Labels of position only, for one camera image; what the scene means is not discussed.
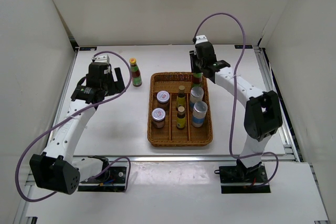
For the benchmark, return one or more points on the black table label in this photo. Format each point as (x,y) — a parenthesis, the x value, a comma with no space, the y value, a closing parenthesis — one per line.
(241,46)
(87,48)

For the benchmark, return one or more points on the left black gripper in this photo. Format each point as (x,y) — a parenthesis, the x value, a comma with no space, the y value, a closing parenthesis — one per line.
(116,86)

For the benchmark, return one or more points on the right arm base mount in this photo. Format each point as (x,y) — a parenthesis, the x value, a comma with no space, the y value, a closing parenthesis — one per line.
(233,182)

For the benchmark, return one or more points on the small yellow bottle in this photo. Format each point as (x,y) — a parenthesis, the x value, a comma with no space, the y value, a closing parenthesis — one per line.
(181,118)
(180,99)

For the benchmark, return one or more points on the right side aluminium rail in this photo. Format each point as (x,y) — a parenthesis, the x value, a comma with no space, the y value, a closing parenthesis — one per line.
(285,132)

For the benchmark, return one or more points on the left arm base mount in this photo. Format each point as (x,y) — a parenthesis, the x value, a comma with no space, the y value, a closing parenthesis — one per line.
(105,179)

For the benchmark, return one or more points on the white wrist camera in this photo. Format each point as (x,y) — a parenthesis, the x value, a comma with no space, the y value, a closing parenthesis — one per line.
(200,39)
(102,58)

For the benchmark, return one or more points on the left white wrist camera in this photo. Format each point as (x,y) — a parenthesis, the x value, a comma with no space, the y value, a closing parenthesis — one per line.
(102,58)

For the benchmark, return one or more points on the left black table label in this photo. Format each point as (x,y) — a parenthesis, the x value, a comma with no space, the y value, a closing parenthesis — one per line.
(87,48)

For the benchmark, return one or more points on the wicker divided tray basket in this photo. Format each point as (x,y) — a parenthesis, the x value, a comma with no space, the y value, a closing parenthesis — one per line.
(169,135)

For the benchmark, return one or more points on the silver-lid bead jar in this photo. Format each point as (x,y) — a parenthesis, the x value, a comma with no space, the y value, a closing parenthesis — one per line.
(196,95)
(199,113)

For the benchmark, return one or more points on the red sauce bottle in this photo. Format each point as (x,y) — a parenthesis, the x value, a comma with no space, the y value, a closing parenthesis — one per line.
(197,79)
(135,72)

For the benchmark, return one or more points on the white-lid brown jar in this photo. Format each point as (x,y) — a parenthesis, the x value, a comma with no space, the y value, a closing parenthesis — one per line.
(163,99)
(158,118)

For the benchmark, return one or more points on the aluminium front rail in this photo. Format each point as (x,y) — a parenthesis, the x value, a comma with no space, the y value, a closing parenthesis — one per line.
(170,159)

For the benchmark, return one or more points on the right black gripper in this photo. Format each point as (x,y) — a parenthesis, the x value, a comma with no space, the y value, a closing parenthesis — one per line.
(193,57)

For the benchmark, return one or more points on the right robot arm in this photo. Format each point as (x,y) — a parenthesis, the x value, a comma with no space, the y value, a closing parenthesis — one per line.
(262,116)

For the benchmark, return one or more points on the right black table label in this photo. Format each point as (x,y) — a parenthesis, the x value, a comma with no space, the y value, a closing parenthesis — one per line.
(241,46)

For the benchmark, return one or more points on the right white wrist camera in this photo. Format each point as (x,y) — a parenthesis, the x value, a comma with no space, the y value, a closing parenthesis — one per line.
(200,39)

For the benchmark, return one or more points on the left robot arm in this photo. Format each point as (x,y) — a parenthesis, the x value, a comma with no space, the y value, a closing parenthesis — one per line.
(84,103)

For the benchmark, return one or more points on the aluminium rail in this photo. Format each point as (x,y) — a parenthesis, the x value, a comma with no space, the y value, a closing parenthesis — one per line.
(285,132)
(170,159)

